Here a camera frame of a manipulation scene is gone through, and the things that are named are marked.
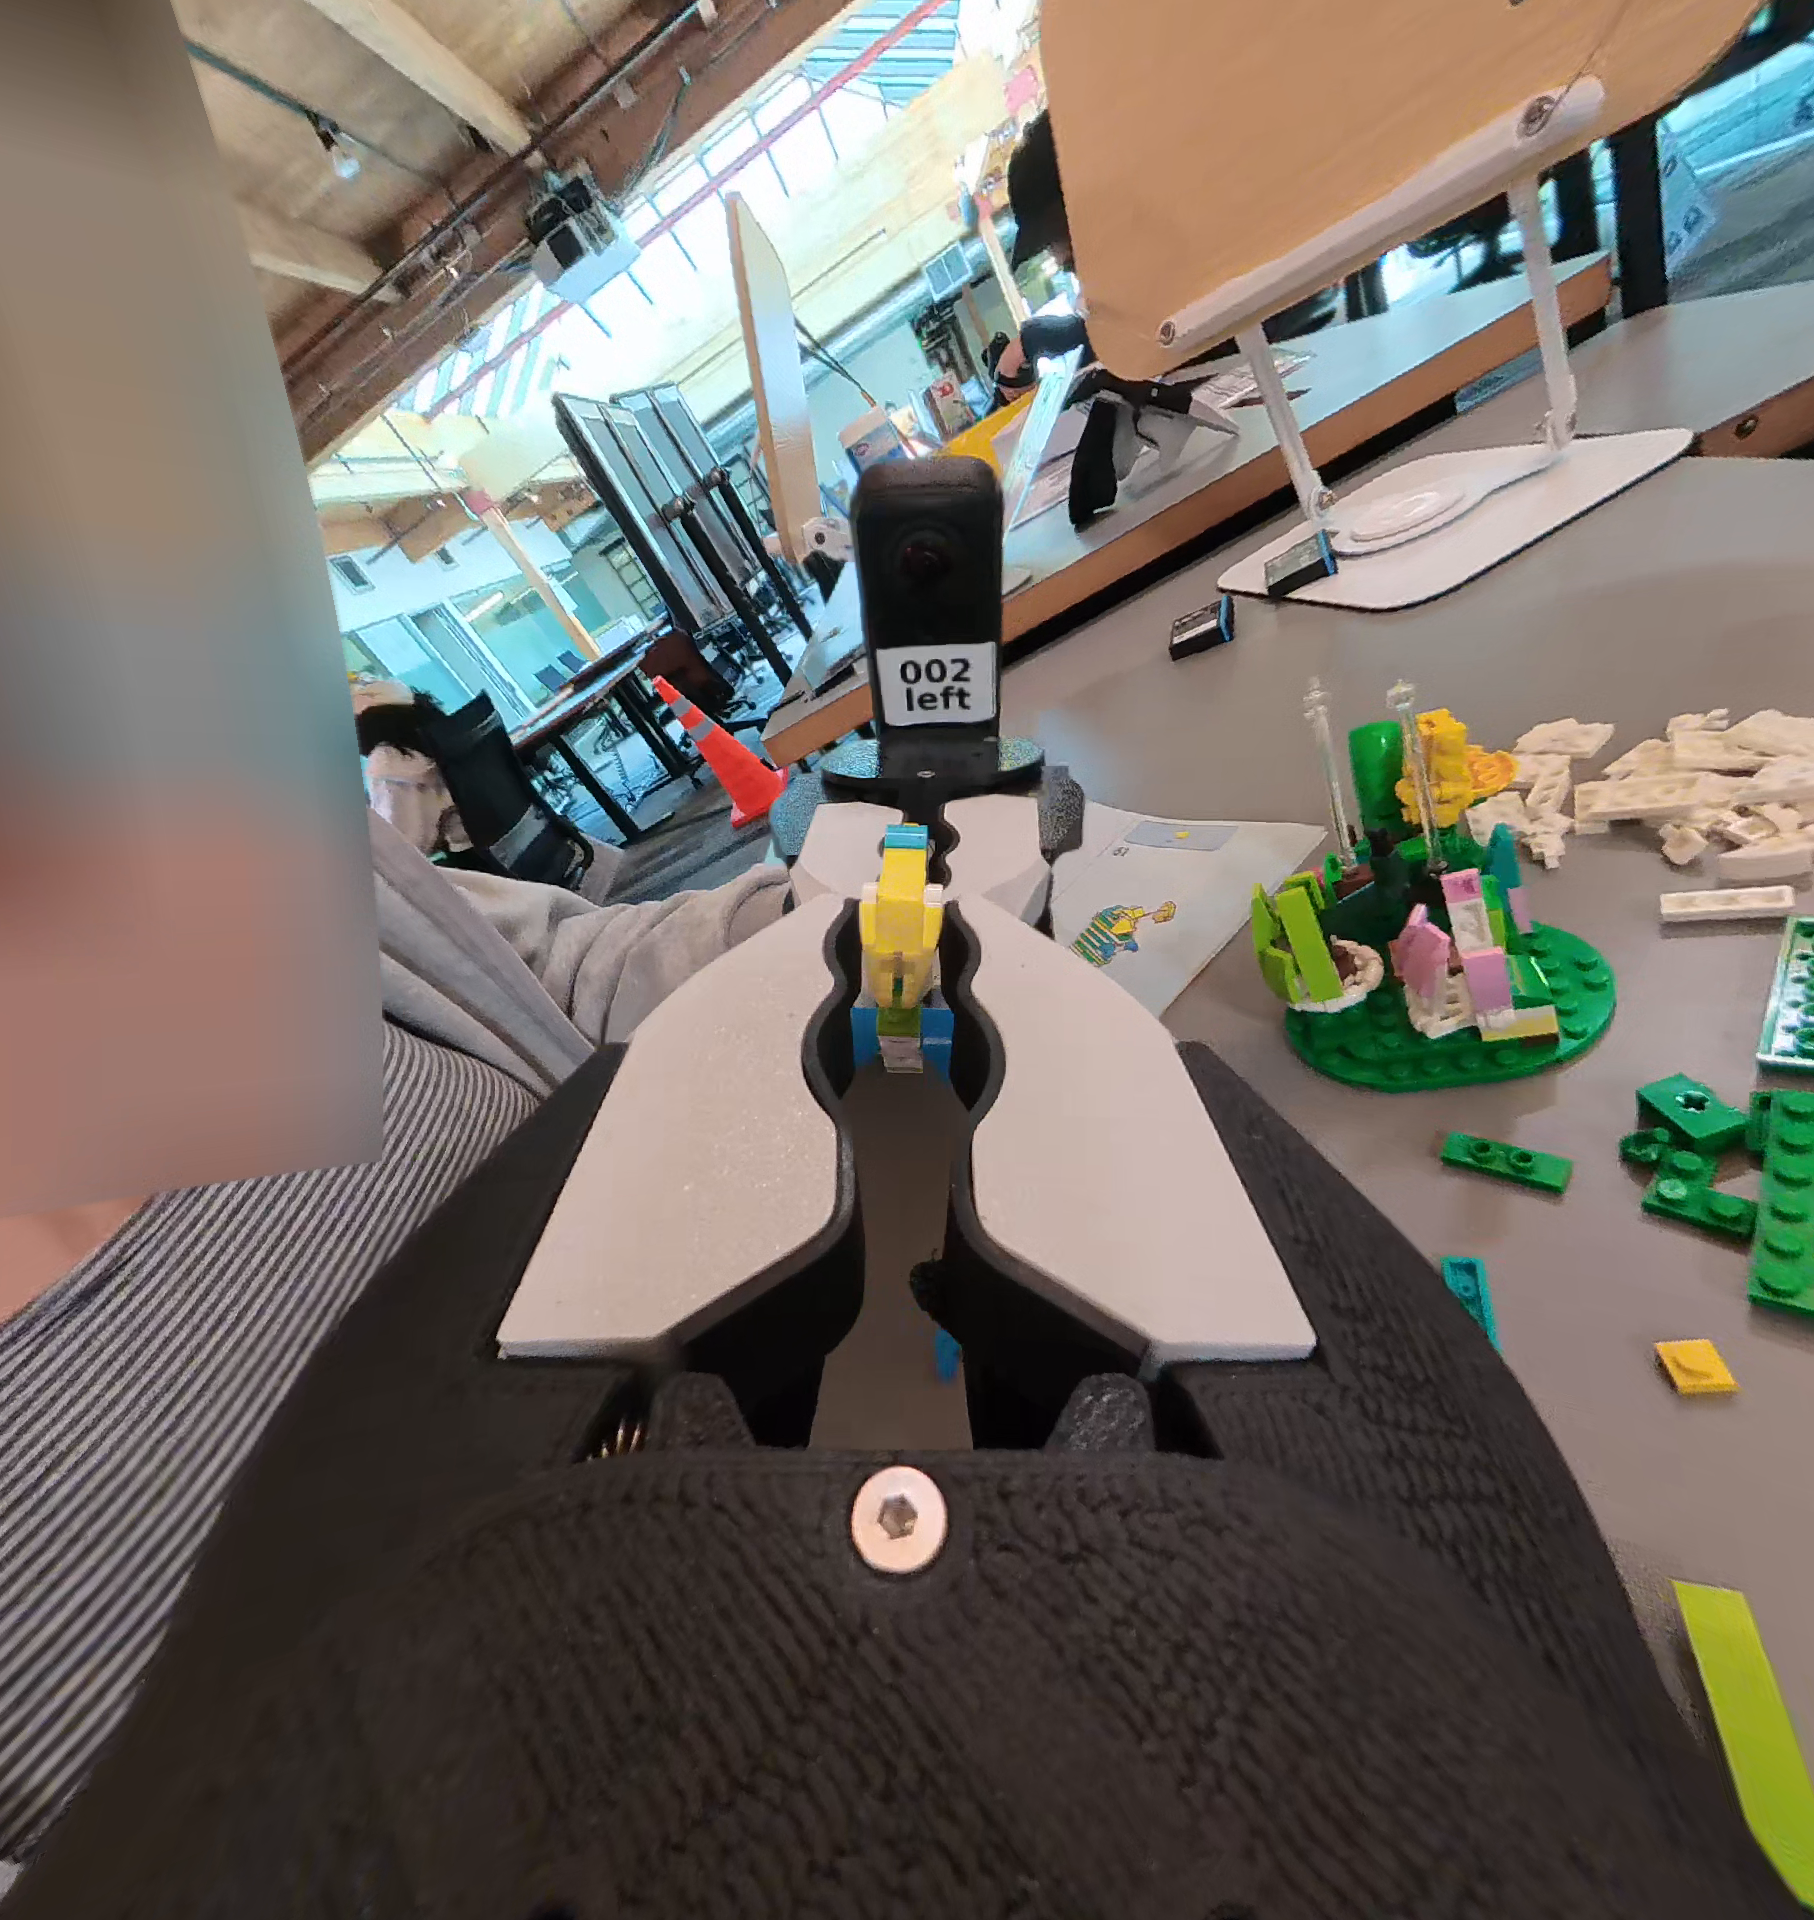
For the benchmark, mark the tan covered panel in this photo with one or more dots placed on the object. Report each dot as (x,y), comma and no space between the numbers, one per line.
(1297,181)

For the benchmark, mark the black battery blue edge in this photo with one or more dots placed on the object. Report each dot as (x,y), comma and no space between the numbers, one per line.
(1205,629)
(1297,563)

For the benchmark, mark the wooden edged table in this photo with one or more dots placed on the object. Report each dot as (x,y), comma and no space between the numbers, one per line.
(1372,368)

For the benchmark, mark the ceiling projector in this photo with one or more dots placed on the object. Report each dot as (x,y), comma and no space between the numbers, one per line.
(586,246)

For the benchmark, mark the yellow brick fish head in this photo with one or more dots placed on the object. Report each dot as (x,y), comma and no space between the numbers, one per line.
(899,922)

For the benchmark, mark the pile of green bricks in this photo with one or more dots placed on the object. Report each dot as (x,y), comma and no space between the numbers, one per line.
(1805,1199)

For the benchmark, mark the grey desk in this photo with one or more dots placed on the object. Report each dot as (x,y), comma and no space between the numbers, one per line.
(1447,1425)

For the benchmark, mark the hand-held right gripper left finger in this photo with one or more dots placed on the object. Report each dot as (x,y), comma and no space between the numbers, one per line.
(696,1171)

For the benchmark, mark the wooden board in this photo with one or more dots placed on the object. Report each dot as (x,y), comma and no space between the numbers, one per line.
(771,374)

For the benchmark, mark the lime curved brick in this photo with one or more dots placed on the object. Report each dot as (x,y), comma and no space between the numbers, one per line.
(1747,1695)

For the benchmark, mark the striped brick fish body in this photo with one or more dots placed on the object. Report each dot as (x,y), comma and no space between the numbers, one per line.
(904,1034)

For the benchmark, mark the pile of white bricks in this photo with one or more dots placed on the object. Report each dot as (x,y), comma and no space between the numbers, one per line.
(1747,788)

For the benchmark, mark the green brick plant model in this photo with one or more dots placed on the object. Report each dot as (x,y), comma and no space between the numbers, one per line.
(1447,1049)

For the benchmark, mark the orange traffic cone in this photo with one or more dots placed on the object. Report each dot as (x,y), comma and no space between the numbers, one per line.
(733,774)

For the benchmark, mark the person's striped shirt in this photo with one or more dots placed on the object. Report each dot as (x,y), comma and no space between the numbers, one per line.
(172,1425)

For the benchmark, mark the black office chair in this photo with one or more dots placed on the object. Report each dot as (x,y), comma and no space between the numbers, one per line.
(502,795)

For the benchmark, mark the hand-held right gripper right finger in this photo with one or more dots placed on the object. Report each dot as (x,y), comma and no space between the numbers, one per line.
(1130,1184)

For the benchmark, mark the person's left forearm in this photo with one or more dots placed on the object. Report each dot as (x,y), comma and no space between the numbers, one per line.
(607,945)

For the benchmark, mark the instruction booklet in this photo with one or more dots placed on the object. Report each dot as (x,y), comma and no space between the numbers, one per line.
(1207,885)

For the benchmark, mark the small yellow tile brick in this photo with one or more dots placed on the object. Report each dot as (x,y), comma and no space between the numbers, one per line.
(1696,1368)

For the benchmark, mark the white stand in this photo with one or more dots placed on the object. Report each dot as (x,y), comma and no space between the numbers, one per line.
(1522,495)

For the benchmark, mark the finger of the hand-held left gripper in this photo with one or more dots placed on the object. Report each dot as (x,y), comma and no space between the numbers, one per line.
(832,855)
(1005,864)

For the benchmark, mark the teal long plate brick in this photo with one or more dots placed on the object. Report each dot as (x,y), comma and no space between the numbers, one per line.
(1470,1297)

